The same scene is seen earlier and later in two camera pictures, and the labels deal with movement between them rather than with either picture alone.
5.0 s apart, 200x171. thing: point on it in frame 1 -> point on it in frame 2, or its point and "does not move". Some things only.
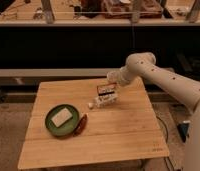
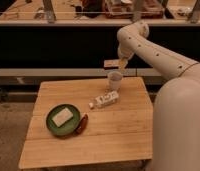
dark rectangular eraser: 106,89 -> 111,63
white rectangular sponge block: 60,118 does not move
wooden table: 125,130 does not move
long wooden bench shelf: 53,72 does not move
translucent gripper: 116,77 -> 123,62
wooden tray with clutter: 122,9 does not move
